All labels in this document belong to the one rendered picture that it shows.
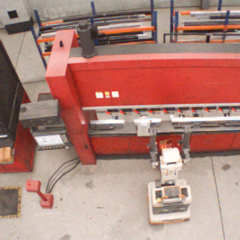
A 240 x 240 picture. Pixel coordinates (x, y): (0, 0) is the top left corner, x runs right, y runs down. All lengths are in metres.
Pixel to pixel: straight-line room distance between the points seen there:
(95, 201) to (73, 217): 0.47
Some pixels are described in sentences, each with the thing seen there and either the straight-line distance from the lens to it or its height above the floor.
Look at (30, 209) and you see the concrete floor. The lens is 5.43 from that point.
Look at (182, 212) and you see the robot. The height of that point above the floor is 0.28.
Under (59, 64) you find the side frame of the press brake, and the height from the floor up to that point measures 2.30.
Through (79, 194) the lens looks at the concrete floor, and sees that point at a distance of 5.27.
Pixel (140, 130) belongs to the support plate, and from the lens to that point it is 4.51.
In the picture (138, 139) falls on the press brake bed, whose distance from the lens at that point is 4.80.
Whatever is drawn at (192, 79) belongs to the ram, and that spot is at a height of 1.91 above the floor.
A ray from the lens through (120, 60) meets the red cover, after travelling 3.59.
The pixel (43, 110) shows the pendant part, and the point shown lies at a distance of 3.78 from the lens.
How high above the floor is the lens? 4.81
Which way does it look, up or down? 55 degrees down
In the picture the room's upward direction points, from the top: 9 degrees counter-clockwise
